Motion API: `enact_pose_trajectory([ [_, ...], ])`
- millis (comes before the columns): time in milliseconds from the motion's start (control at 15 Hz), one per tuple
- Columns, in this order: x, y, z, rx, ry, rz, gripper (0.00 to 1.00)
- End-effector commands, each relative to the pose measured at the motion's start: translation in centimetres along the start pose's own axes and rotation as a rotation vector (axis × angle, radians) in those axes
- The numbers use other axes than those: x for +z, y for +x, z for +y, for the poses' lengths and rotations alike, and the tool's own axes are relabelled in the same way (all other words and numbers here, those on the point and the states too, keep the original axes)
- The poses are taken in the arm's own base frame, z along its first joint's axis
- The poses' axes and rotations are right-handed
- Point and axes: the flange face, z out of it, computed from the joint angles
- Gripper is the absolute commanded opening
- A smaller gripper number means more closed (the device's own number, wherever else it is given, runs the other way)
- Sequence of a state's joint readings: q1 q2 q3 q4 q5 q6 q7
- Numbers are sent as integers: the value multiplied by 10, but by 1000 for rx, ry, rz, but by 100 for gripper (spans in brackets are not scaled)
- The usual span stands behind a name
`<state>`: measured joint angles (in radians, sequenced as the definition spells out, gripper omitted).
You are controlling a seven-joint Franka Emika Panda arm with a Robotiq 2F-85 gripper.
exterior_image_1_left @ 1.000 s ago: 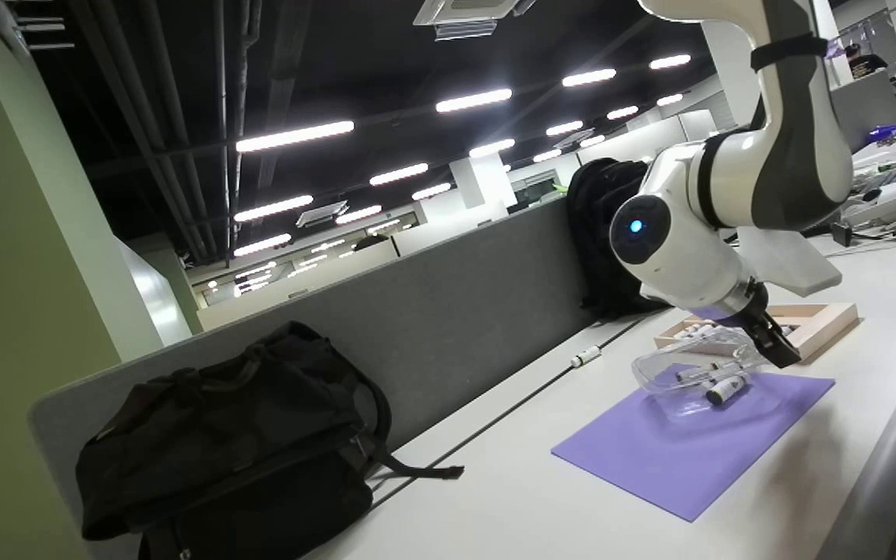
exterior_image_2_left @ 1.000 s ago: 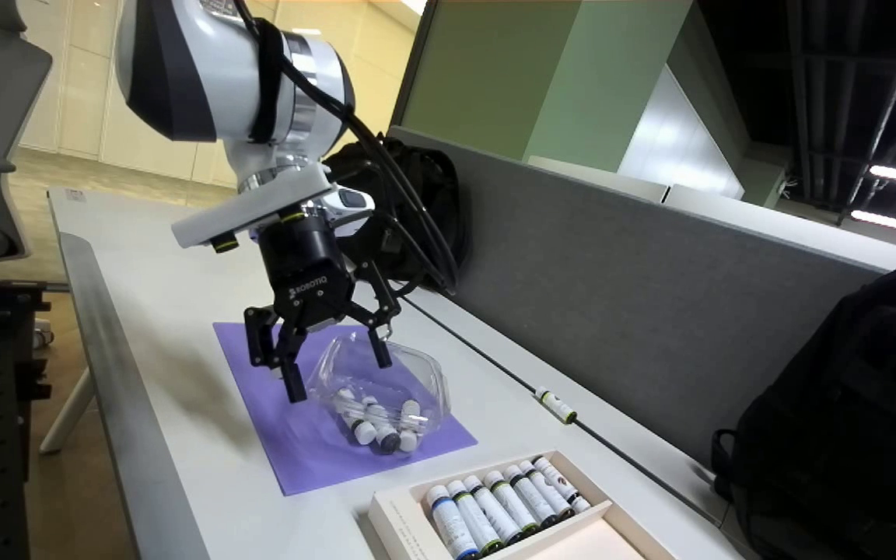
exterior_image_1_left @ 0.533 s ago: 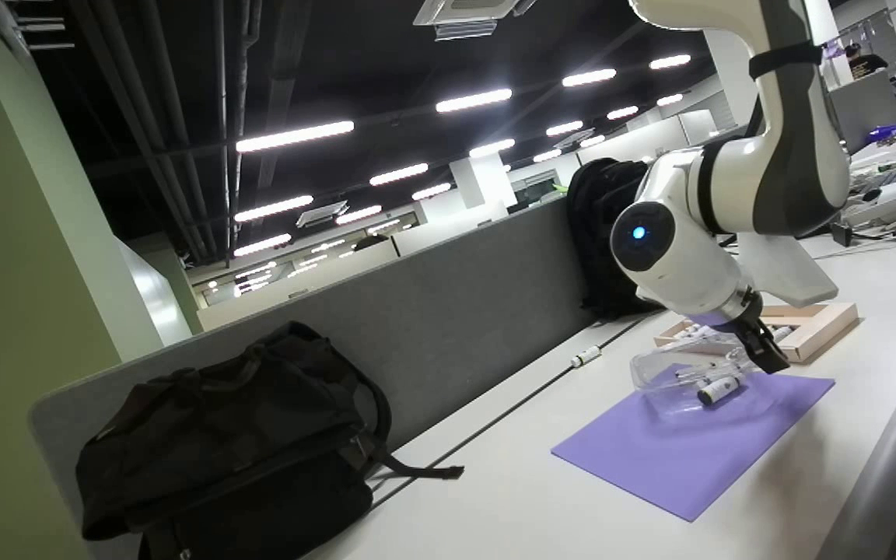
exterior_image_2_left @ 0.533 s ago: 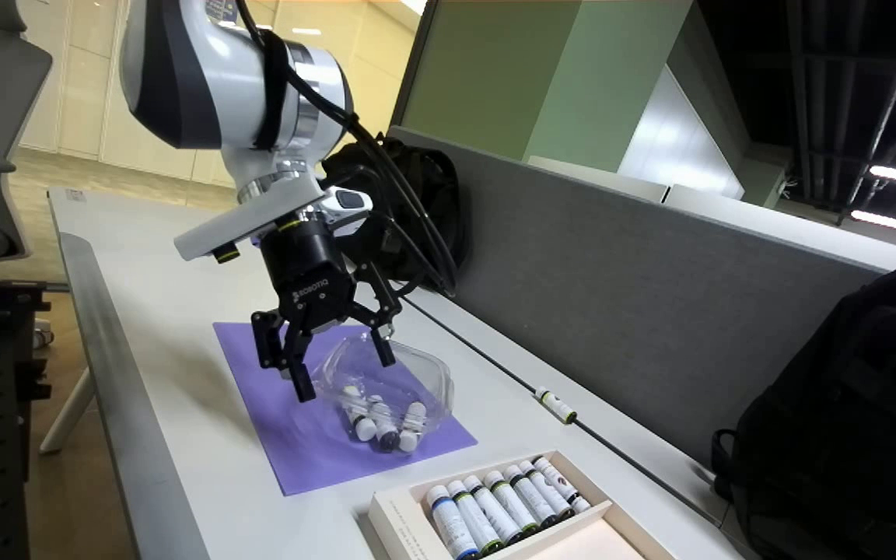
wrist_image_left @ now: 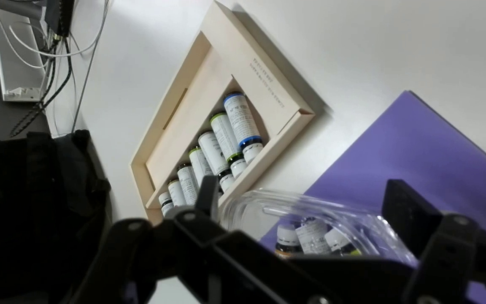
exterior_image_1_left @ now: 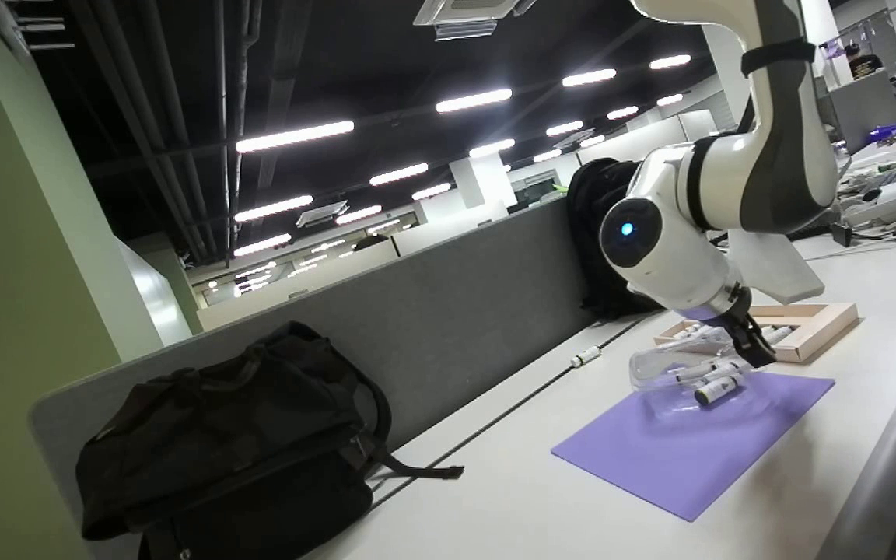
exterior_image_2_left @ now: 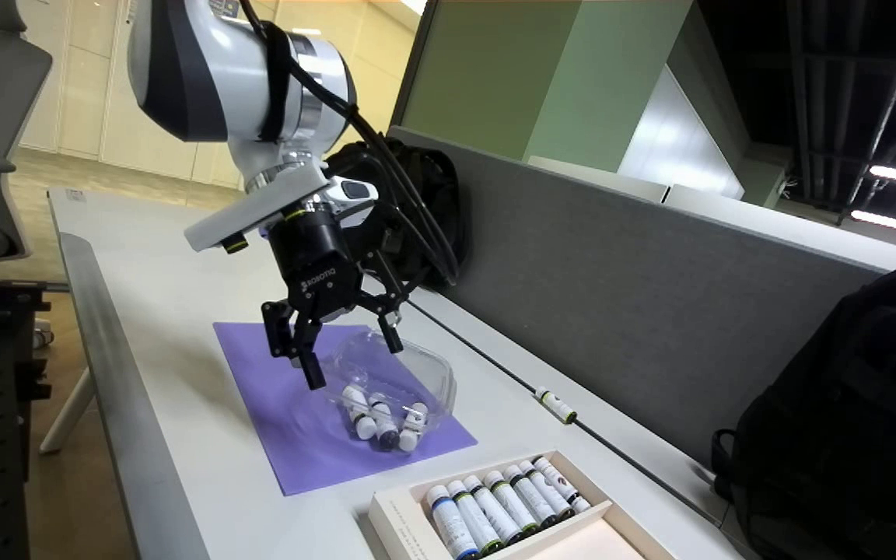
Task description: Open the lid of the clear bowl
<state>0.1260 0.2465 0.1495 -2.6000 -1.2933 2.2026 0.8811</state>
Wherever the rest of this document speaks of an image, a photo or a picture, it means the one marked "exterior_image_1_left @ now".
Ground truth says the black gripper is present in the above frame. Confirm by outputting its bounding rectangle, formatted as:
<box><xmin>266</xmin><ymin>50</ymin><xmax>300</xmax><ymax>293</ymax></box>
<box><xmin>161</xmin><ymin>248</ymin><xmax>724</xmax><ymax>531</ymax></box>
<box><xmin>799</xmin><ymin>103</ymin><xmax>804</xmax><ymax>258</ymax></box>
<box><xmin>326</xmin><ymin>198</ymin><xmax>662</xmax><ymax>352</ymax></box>
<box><xmin>711</xmin><ymin>283</ymin><xmax>782</xmax><ymax>366</ymax></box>

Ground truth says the clear plastic bag with bottles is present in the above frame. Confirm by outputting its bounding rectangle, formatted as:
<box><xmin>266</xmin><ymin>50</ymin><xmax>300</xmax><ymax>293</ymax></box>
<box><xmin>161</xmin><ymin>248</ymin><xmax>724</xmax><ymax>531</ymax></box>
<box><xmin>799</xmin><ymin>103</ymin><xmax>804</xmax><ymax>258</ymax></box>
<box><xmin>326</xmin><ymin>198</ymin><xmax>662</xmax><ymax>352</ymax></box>
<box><xmin>630</xmin><ymin>324</ymin><xmax>742</xmax><ymax>391</ymax></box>

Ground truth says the wooden tray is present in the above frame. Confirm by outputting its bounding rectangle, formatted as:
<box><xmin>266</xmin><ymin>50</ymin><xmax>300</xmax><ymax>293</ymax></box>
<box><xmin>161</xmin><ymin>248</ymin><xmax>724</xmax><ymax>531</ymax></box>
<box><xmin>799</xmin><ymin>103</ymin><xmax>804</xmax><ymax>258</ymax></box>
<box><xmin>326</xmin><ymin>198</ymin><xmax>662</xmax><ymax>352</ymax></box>
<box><xmin>655</xmin><ymin>299</ymin><xmax>863</xmax><ymax>366</ymax></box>

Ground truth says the purple mat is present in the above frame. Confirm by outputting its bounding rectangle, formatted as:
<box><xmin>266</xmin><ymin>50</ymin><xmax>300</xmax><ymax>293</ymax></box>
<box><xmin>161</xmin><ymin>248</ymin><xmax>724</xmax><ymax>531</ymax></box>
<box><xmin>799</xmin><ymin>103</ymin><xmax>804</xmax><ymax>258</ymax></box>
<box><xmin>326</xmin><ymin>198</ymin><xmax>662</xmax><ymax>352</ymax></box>
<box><xmin>550</xmin><ymin>366</ymin><xmax>838</xmax><ymax>526</ymax></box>

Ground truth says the white desk device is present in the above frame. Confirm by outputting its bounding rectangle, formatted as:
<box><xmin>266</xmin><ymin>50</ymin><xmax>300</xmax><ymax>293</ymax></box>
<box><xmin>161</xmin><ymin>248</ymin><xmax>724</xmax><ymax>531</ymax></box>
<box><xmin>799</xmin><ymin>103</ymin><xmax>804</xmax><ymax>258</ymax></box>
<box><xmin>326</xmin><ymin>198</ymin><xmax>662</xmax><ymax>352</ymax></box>
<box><xmin>840</xmin><ymin>181</ymin><xmax>896</xmax><ymax>233</ymax></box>

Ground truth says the grey divider panel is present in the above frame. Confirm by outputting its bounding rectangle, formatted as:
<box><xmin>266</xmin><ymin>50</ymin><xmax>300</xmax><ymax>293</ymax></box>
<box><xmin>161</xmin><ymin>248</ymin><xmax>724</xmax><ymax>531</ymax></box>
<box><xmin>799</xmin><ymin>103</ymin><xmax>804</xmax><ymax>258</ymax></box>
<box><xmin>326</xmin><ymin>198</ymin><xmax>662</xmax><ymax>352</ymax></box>
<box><xmin>27</xmin><ymin>197</ymin><xmax>637</xmax><ymax>560</ymax></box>

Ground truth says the ceiling air conditioner unit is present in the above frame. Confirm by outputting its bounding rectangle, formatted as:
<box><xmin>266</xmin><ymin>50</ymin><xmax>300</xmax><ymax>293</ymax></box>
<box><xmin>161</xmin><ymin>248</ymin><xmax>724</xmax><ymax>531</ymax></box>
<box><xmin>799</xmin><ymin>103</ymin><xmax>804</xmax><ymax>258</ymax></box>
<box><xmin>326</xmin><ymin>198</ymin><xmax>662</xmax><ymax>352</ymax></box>
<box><xmin>412</xmin><ymin>0</ymin><xmax>540</xmax><ymax>47</ymax></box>

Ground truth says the green pillar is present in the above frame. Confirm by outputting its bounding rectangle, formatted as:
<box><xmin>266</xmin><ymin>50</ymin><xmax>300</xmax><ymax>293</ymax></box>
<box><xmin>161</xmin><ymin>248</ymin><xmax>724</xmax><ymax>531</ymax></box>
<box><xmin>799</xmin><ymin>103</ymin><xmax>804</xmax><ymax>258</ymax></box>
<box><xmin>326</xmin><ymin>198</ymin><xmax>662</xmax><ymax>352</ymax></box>
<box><xmin>0</xmin><ymin>0</ymin><xmax>165</xmax><ymax>560</ymax></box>

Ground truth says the black cable white connector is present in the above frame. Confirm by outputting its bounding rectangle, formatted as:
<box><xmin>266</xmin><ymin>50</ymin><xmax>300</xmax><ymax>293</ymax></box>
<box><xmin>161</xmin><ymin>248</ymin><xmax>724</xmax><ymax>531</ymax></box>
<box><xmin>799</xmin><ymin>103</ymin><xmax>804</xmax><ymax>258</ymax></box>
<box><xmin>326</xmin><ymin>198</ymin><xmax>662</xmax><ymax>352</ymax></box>
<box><xmin>369</xmin><ymin>310</ymin><xmax>661</xmax><ymax>509</ymax></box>

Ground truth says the black backpack with strap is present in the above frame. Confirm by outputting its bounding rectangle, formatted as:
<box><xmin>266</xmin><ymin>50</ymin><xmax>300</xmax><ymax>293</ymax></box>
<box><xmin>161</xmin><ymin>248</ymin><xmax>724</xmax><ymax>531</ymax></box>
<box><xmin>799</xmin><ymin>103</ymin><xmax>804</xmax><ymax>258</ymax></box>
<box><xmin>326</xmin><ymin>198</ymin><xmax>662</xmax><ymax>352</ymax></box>
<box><xmin>71</xmin><ymin>317</ymin><xmax>467</xmax><ymax>560</ymax></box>

